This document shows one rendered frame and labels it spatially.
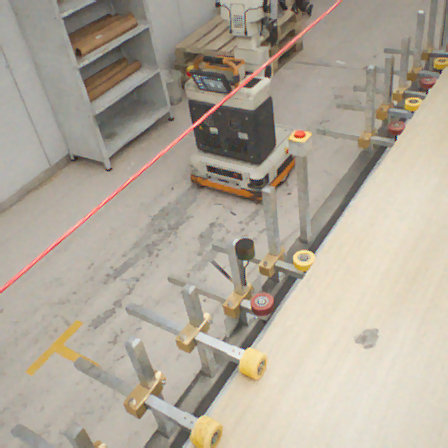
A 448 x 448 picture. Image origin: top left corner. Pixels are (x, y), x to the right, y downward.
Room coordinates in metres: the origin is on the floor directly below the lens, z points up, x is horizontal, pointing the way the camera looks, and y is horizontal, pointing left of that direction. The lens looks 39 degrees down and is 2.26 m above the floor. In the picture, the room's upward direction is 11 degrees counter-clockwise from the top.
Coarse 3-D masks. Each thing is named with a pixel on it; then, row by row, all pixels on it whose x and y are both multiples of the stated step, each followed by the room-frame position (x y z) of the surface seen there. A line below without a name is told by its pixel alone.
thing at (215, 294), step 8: (168, 280) 1.47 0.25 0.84; (176, 280) 1.45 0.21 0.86; (184, 280) 1.44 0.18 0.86; (192, 280) 1.43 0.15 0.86; (200, 288) 1.38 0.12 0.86; (208, 288) 1.37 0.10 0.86; (208, 296) 1.35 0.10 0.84; (216, 296) 1.33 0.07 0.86; (224, 296) 1.32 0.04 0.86; (240, 304) 1.27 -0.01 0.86; (248, 304) 1.26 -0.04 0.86; (248, 312) 1.25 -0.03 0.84
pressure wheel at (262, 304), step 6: (258, 294) 1.26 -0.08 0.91; (264, 294) 1.25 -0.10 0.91; (252, 300) 1.23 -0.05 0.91; (258, 300) 1.23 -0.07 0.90; (264, 300) 1.23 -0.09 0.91; (270, 300) 1.22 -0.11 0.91; (252, 306) 1.21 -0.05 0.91; (258, 306) 1.20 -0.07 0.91; (264, 306) 1.20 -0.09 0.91; (270, 306) 1.19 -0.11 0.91; (258, 312) 1.19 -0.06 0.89; (264, 312) 1.18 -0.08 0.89; (270, 312) 1.19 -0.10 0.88
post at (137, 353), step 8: (128, 344) 0.93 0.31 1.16; (136, 344) 0.93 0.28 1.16; (128, 352) 0.93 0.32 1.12; (136, 352) 0.92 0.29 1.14; (144, 352) 0.94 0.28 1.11; (136, 360) 0.92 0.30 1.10; (144, 360) 0.93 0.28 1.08; (136, 368) 0.93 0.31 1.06; (144, 368) 0.92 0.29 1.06; (152, 368) 0.94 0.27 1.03; (144, 376) 0.92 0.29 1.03; (152, 376) 0.93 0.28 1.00; (144, 384) 0.92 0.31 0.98; (152, 384) 0.93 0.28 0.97; (160, 416) 0.92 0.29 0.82; (160, 424) 0.93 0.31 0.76; (168, 424) 0.93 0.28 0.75; (168, 432) 0.92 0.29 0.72
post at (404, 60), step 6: (408, 36) 2.67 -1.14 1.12; (402, 42) 2.67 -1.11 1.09; (408, 42) 2.66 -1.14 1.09; (402, 48) 2.67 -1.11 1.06; (408, 48) 2.66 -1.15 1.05; (402, 54) 2.67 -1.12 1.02; (408, 54) 2.66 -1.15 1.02; (402, 60) 2.67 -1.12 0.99; (408, 60) 2.67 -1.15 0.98; (402, 66) 2.66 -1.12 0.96; (402, 72) 2.66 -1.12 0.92; (402, 78) 2.66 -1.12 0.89; (402, 84) 2.66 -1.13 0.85; (402, 102) 2.66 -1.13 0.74
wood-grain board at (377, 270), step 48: (432, 96) 2.38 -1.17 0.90; (432, 144) 1.96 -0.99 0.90; (384, 192) 1.69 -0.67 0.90; (432, 192) 1.63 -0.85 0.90; (336, 240) 1.46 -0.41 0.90; (384, 240) 1.41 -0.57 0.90; (432, 240) 1.36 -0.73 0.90; (336, 288) 1.22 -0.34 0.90; (384, 288) 1.18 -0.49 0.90; (432, 288) 1.15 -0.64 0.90; (288, 336) 1.06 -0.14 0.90; (336, 336) 1.03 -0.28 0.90; (384, 336) 0.99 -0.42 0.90; (432, 336) 0.96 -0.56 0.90; (240, 384) 0.92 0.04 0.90; (288, 384) 0.89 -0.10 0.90; (336, 384) 0.86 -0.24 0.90; (384, 384) 0.83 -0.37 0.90; (432, 384) 0.81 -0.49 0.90; (240, 432) 0.77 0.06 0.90; (288, 432) 0.75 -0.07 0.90; (336, 432) 0.72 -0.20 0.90; (384, 432) 0.70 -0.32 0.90; (432, 432) 0.67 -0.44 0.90
